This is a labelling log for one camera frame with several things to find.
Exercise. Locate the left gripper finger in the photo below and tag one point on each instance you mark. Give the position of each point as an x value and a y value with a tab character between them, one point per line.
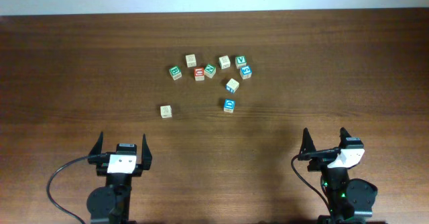
146	156
95	155

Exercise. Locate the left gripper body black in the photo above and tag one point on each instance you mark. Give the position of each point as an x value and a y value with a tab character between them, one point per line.
100	168

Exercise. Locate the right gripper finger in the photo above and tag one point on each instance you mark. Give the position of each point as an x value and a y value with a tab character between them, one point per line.
307	147
343	136

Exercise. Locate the wooden block number 2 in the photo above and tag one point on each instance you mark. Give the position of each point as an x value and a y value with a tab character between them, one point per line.
166	111

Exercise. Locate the blue D wooden block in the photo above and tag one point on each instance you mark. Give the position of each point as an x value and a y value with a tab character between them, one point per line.
229	106

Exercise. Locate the blue 5 wooden block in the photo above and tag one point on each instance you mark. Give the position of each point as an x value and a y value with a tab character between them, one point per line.
245	72

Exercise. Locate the wooden block blue side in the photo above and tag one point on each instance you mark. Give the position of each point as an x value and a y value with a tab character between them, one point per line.
232	85

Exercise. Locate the green V wooden block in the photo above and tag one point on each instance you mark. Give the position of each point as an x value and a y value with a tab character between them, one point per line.
240	61

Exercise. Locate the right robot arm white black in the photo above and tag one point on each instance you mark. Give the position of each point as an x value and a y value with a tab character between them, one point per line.
347	200

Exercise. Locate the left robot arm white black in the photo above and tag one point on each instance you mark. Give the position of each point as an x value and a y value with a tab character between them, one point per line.
110	204

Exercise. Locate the green B wooden block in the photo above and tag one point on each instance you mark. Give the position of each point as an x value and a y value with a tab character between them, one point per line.
175	72

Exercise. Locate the red U wooden block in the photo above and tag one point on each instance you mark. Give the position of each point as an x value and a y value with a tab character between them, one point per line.
199	74

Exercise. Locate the plain wooden block top left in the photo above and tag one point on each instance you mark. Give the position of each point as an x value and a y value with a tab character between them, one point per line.
190	60

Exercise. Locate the plain wooden block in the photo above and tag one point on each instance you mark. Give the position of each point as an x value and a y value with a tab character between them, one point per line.
190	60
224	62

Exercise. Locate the green N wooden block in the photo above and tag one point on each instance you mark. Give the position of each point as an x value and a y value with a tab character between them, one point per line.
210	70

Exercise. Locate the plain wooden block top middle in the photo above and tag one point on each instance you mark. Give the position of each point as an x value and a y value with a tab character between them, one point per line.
224	62

